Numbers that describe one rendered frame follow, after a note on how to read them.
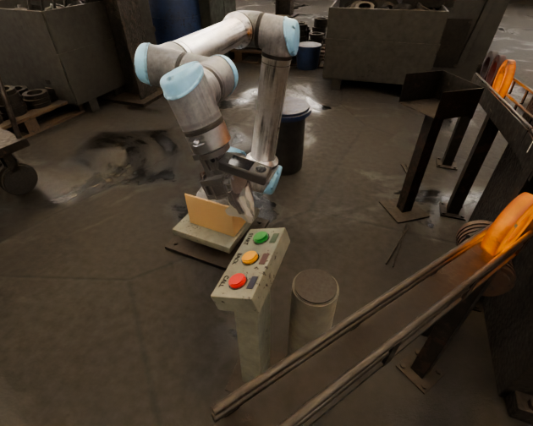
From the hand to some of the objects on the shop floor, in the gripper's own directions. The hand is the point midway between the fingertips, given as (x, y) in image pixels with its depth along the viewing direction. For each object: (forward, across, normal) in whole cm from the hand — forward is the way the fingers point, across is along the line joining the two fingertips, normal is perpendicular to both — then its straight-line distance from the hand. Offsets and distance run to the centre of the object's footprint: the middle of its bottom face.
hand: (252, 217), depth 82 cm
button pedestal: (+63, +7, -21) cm, 67 cm away
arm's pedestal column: (+48, -53, -62) cm, 95 cm away
